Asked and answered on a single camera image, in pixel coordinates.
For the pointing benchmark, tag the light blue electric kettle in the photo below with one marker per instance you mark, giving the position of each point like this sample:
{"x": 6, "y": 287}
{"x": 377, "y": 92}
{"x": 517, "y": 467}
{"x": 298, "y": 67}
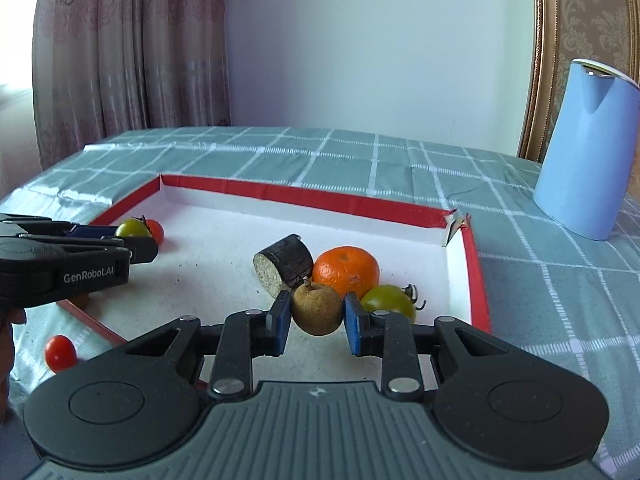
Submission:
{"x": 585, "y": 160}

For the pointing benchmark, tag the gold wall frame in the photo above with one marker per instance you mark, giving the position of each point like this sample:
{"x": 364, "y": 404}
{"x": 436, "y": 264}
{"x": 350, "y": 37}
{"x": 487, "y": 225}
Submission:
{"x": 537, "y": 60}

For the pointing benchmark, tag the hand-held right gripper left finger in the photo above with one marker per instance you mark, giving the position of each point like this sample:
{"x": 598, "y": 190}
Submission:
{"x": 281, "y": 322}

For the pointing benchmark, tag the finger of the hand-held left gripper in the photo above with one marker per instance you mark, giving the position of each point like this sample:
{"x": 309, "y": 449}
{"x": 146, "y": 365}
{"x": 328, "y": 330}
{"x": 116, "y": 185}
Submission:
{"x": 140, "y": 250}
{"x": 92, "y": 231}

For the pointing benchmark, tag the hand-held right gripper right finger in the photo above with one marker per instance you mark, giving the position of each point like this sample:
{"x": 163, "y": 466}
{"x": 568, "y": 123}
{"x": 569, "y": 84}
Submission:
{"x": 354, "y": 327}

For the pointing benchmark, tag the brown patterned curtain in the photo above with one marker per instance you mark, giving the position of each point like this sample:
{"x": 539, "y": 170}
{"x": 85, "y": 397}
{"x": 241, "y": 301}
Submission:
{"x": 130, "y": 50}

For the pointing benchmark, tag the small brown round fruit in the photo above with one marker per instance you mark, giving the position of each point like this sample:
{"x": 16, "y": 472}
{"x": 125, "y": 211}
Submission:
{"x": 317, "y": 310}

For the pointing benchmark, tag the orange mandarin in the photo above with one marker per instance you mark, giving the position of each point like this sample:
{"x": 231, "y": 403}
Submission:
{"x": 345, "y": 270}

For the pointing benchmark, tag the red shallow cardboard box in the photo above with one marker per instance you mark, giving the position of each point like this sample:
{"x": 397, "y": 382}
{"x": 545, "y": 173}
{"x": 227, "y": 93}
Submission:
{"x": 225, "y": 250}

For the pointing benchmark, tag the person's left hand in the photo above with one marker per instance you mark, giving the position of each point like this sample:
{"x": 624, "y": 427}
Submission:
{"x": 10, "y": 317}

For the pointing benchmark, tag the green tomato with stem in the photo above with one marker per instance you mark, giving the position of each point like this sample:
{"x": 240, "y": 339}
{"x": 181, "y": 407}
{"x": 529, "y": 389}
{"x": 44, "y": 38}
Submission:
{"x": 132, "y": 229}
{"x": 390, "y": 301}

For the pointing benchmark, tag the red cherry tomato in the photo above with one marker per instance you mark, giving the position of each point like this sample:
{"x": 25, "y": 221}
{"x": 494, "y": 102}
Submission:
{"x": 156, "y": 230}
{"x": 60, "y": 352}

